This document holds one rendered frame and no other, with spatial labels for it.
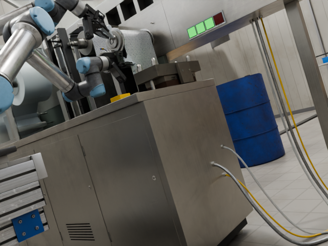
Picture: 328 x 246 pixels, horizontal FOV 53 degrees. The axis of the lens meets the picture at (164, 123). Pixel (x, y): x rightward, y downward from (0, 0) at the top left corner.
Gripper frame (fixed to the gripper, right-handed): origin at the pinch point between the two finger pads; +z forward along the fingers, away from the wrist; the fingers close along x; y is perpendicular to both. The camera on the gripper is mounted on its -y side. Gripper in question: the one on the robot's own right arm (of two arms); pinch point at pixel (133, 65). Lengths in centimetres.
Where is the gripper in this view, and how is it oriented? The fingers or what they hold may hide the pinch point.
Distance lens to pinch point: 185.2
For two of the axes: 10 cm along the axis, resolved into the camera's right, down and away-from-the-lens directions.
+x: -7.3, 2.1, 6.5
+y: -2.9, -9.6, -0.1
